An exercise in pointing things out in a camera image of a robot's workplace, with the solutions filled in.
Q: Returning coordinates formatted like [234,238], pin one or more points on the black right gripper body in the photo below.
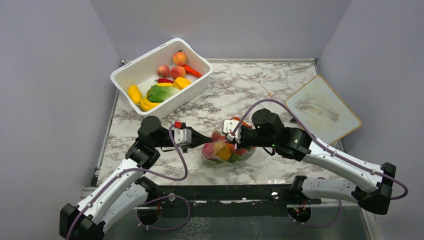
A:
[250,137]

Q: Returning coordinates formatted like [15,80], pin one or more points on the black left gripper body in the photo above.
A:
[164,141]

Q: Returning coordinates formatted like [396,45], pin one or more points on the red apple toy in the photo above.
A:
[208,150]

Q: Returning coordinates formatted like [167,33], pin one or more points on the clear zip bag orange zipper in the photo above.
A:
[251,150]

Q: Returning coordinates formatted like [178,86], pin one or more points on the small yellow mango toy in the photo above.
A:
[222,151]

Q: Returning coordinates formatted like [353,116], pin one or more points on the green leafy vegetable toy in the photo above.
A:
[215,162]

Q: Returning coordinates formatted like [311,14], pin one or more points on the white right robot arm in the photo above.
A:
[367,184]

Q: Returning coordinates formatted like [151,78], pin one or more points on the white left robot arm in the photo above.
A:
[86,219]

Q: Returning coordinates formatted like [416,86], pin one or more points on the curved yellow banana toy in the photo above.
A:
[147,105]

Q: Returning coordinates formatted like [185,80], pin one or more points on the white marker pen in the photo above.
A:
[268,92]

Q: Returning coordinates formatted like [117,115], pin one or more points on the light green lettuce toy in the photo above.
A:
[159,94]

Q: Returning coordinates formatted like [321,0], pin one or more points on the white plastic bin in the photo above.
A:
[142,72]

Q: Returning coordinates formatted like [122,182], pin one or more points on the red chili pepper toy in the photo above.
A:
[164,80]

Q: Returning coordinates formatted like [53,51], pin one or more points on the yellow bell pepper toy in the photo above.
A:
[181,83]

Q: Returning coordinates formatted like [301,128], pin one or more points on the pink peach toy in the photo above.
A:
[163,71]

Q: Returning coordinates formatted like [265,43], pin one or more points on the wood framed white board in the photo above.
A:
[324,113]

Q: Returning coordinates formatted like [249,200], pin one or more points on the peach toy right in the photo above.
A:
[178,72]

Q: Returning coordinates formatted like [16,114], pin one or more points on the orange carrot toy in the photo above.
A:
[191,71]

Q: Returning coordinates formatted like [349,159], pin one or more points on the peach toy at back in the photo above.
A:
[179,58]

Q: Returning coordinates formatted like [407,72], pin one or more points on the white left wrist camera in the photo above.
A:
[182,135]

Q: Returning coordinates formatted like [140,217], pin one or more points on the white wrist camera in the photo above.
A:
[232,130]
[182,135]

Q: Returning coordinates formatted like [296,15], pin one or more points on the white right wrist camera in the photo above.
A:
[232,130]

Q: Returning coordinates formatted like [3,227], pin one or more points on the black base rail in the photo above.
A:
[215,201]

